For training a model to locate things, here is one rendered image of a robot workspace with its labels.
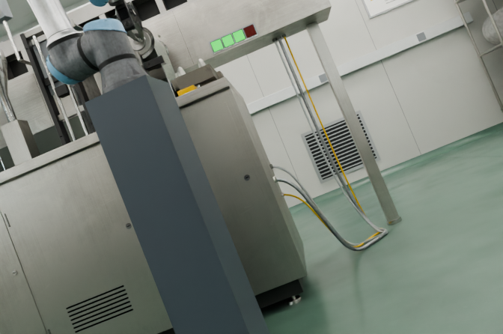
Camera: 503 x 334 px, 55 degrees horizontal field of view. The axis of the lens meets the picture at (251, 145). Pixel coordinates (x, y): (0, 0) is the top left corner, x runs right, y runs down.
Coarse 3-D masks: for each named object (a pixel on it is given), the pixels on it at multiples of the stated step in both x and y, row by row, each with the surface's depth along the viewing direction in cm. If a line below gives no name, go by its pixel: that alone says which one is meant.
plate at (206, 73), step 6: (204, 66) 205; (210, 66) 207; (192, 72) 206; (198, 72) 206; (204, 72) 205; (210, 72) 205; (180, 78) 206; (186, 78) 206; (192, 78) 206; (198, 78) 206; (204, 78) 205; (210, 78) 206; (216, 78) 212; (180, 84) 206; (186, 84) 206; (192, 84) 206; (198, 84) 208
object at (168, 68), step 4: (156, 48) 214; (156, 52) 212; (160, 52) 219; (164, 56) 224; (168, 60) 232; (168, 64) 227; (164, 68) 212; (168, 68) 223; (172, 68) 233; (164, 72) 211; (168, 72) 219; (172, 72) 229; (168, 76) 215; (172, 76) 224; (168, 80) 211
